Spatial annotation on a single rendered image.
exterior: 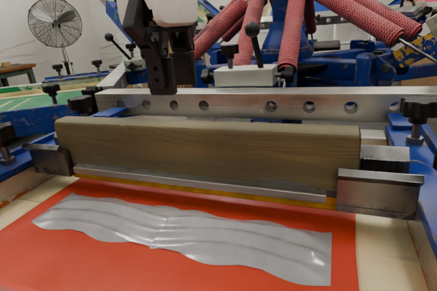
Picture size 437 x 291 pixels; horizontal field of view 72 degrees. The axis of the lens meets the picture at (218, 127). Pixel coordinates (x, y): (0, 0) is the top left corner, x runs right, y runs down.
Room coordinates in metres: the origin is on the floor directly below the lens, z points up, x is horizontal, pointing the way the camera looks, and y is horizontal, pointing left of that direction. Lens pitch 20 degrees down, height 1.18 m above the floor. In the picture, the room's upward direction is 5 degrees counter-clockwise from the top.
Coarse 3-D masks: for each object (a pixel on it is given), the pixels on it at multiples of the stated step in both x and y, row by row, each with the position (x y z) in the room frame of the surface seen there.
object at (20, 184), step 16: (368, 144) 0.41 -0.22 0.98; (384, 144) 0.40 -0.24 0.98; (16, 176) 0.40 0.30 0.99; (32, 176) 0.42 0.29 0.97; (48, 176) 0.44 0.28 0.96; (0, 192) 0.37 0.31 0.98; (16, 192) 0.39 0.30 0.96; (0, 208) 0.37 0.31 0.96; (416, 224) 0.23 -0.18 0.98; (416, 240) 0.22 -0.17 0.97; (432, 256) 0.18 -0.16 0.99; (432, 272) 0.18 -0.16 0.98; (432, 288) 0.17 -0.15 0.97
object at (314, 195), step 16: (112, 176) 0.37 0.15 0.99; (128, 176) 0.36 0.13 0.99; (144, 176) 0.35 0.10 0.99; (160, 176) 0.34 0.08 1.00; (176, 176) 0.34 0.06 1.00; (192, 176) 0.33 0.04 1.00; (240, 192) 0.30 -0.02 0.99; (256, 192) 0.29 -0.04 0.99; (272, 192) 0.29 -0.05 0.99; (288, 192) 0.28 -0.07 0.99; (304, 192) 0.28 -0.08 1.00; (320, 192) 0.27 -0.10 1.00
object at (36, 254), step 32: (64, 192) 0.40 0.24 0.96; (96, 192) 0.39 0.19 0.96; (128, 192) 0.38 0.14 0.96; (160, 192) 0.37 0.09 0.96; (192, 192) 0.36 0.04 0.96; (32, 224) 0.32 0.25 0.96; (0, 256) 0.27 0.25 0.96; (32, 256) 0.26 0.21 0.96; (64, 256) 0.26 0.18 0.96; (96, 256) 0.26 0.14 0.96; (128, 256) 0.25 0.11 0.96; (64, 288) 0.22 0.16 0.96; (96, 288) 0.21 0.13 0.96
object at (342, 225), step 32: (288, 224) 0.28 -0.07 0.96; (320, 224) 0.27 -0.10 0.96; (352, 224) 0.27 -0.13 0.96; (160, 256) 0.25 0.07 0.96; (352, 256) 0.22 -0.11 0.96; (128, 288) 0.21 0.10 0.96; (160, 288) 0.21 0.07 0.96; (192, 288) 0.20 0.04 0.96; (224, 288) 0.20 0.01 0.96; (256, 288) 0.20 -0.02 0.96; (288, 288) 0.19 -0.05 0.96; (320, 288) 0.19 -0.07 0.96; (352, 288) 0.19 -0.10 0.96
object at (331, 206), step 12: (108, 180) 0.40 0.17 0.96; (120, 180) 0.39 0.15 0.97; (132, 180) 0.39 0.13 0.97; (204, 192) 0.34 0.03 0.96; (216, 192) 0.34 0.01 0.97; (228, 192) 0.33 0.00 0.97; (288, 204) 0.30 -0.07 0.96; (300, 204) 0.30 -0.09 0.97; (312, 204) 0.29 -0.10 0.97; (324, 204) 0.29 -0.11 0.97
